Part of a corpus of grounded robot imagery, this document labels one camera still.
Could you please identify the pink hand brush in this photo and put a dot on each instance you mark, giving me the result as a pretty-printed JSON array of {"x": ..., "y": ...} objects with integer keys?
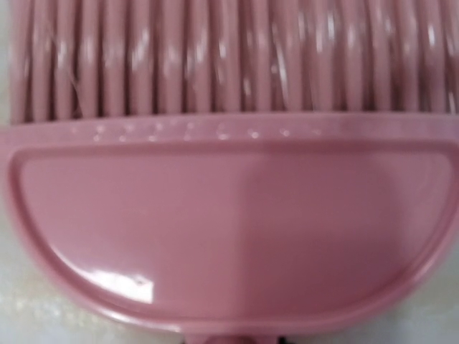
[{"x": 234, "y": 171}]

